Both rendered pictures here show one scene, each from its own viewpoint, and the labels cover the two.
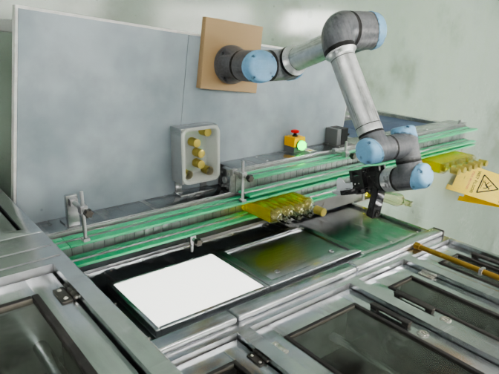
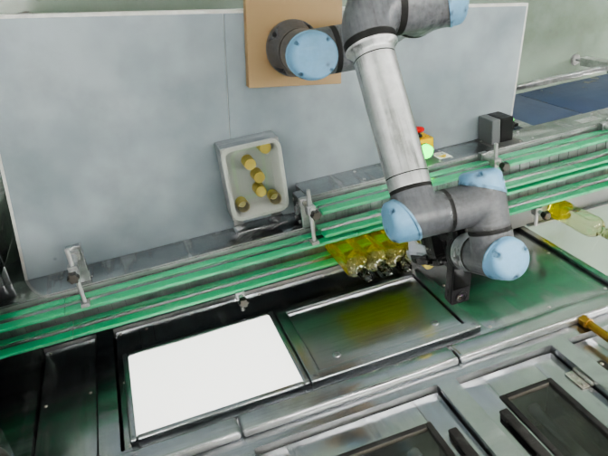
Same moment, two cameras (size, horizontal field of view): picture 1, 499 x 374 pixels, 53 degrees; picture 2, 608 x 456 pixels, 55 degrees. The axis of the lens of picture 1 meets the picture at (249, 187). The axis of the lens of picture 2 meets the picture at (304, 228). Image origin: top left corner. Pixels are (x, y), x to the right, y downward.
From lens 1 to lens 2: 0.75 m
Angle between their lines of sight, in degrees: 23
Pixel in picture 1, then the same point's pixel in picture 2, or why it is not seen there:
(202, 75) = (249, 69)
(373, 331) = not seen: outside the picture
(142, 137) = (175, 161)
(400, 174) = (471, 252)
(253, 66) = (297, 58)
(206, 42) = (250, 21)
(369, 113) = (400, 158)
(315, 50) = not seen: hidden behind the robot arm
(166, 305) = (166, 399)
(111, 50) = (109, 54)
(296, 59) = not seen: hidden behind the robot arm
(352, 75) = (377, 90)
